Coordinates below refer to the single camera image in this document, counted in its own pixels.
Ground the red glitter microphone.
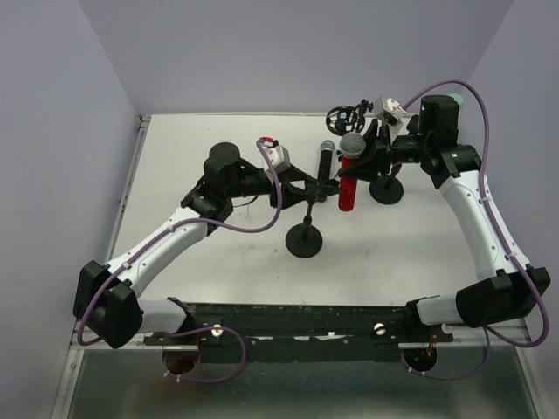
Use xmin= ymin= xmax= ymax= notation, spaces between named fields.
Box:
xmin=338 ymin=132 xmax=366 ymax=212

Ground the black round-base stand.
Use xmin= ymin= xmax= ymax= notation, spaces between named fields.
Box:
xmin=285 ymin=179 xmax=340 ymax=258
xmin=369 ymin=115 xmax=420 ymax=206

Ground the black tripod shock-mount stand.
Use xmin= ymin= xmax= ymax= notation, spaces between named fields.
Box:
xmin=325 ymin=100 xmax=373 ymax=136

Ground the black glitter microphone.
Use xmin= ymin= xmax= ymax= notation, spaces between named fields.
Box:
xmin=317 ymin=140 xmax=335 ymax=203

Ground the mint green toy microphone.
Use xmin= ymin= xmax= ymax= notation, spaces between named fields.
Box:
xmin=449 ymin=93 xmax=464 ymax=109

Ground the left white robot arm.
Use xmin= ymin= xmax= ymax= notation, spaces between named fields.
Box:
xmin=73 ymin=137 xmax=338 ymax=348

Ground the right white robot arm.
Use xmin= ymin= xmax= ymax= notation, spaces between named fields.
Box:
xmin=326 ymin=95 xmax=550 ymax=328

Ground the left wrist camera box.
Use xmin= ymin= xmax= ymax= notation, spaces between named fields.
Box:
xmin=265 ymin=145 xmax=292 ymax=175

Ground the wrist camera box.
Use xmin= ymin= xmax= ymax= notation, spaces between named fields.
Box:
xmin=372 ymin=96 xmax=409 ymax=127
xmin=265 ymin=145 xmax=292 ymax=175

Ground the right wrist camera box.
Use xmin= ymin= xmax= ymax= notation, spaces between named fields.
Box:
xmin=372 ymin=96 xmax=409 ymax=127

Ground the black front mounting rail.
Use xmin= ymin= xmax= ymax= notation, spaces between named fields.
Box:
xmin=143 ymin=303 xmax=453 ymax=363

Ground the aluminium extrusion frame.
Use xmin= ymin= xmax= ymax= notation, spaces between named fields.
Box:
xmin=50 ymin=113 xmax=152 ymax=419

